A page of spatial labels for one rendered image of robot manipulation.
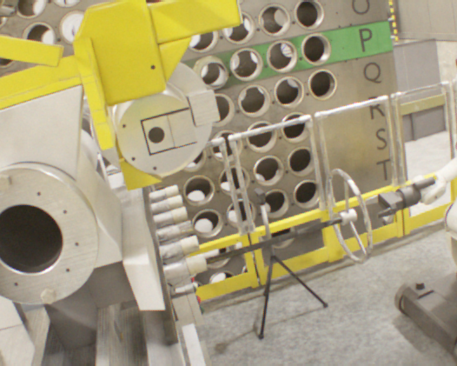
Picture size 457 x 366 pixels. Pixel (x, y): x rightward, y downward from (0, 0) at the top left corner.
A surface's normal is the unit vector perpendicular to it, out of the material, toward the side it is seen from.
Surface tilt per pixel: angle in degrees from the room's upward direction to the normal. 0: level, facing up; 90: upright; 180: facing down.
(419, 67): 90
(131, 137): 90
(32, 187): 90
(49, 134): 90
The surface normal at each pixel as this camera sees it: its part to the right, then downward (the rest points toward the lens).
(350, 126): 0.22, 0.29
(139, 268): -0.22, 0.38
